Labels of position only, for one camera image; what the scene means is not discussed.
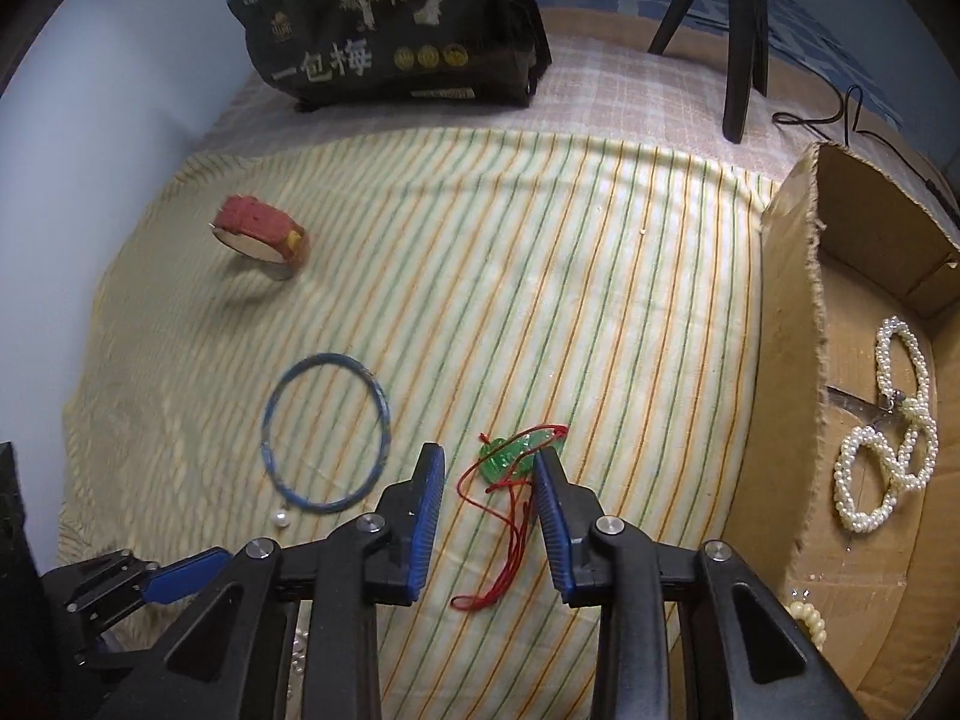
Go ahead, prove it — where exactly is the pale plaid bed sheet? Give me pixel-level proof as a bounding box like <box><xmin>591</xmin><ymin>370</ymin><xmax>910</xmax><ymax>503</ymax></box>
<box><xmin>199</xmin><ymin>34</ymin><xmax>788</xmax><ymax>188</ymax></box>

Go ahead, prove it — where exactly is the brown cardboard box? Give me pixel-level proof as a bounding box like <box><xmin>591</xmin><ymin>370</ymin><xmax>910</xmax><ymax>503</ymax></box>
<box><xmin>761</xmin><ymin>141</ymin><xmax>960</xmax><ymax>720</ymax></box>

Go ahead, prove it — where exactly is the blue bangle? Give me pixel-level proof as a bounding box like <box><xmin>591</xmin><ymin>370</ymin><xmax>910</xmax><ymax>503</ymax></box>
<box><xmin>261</xmin><ymin>352</ymin><xmax>393</xmax><ymax>515</ymax></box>

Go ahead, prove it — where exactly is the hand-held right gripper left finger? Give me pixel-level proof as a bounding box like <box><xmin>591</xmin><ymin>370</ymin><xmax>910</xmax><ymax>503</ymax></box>
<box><xmin>97</xmin><ymin>442</ymin><xmax>447</xmax><ymax>720</ymax></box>

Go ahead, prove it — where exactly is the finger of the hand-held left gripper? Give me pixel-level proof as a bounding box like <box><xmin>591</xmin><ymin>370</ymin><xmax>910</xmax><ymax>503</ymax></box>
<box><xmin>41</xmin><ymin>549</ymin><xmax>232</xmax><ymax>635</ymax></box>

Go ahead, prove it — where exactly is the white pearl bracelet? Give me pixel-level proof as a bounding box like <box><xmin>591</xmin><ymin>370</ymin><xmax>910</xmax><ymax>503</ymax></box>
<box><xmin>874</xmin><ymin>317</ymin><xmax>932</xmax><ymax>407</ymax></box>
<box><xmin>894</xmin><ymin>396</ymin><xmax>940</xmax><ymax>494</ymax></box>
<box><xmin>832</xmin><ymin>424</ymin><xmax>902</xmax><ymax>535</ymax></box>

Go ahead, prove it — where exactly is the black power cable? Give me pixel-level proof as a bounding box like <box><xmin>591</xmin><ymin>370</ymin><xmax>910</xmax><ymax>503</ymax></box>
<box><xmin>772</xmin><ymin>86</ymin><xmax>960</xmax><ymax>222</ymax></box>

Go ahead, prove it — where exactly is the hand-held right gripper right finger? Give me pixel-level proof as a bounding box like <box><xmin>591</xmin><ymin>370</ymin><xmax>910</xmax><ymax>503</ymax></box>
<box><xmin>531</xmin><ymin>450</ymin><xmax>863</xmax><ymax>720</ymax></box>

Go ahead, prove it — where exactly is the yellow striped cloth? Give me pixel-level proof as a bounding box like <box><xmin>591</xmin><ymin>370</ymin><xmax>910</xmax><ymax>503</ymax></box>
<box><xmin>56</xmin><ymin>127</ymin><xmax>785</xmax><ymax>720</ymax></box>

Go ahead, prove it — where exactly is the brown bed mat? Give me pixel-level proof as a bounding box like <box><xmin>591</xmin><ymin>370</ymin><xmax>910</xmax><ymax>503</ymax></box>
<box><xmin>540</xmin><ymin>6</ymin><xmax>912</xmax><ymax>188</ymax></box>

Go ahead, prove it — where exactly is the ring light with black tripod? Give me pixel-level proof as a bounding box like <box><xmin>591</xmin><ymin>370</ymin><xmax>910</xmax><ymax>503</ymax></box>
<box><xmin>649</xmin><ymin>0</ymin><xmax>770</xmax><ymax>143</ymax></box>

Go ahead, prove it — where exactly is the black printed snack bag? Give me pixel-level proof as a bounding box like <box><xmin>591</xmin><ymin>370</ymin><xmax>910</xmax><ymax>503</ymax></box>
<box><xmin>227</xmin><ymin>0</ymin><xmax>552</xmax><ymax>115</ymax></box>

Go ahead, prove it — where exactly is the cream bead bracelet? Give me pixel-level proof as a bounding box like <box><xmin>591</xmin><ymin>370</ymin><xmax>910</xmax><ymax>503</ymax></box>
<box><xmin>787</xmin><ymin>597</ymin><xmax>828</xmax><ymax>655</ymax></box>

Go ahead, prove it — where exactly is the red leather strap bracelet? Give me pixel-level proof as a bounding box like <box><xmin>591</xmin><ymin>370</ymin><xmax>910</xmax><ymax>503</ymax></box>
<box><xmin>210</xmin><ymin>195</ymin><xmax>310</xmax><ymax>280</ymax></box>

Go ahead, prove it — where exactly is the green pendant with red cord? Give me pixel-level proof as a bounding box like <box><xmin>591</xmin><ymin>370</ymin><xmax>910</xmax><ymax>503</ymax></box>
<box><xmin>450</xmin><ymin>424</ymin><xmax>571</xmax><ymax>612</ymax></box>

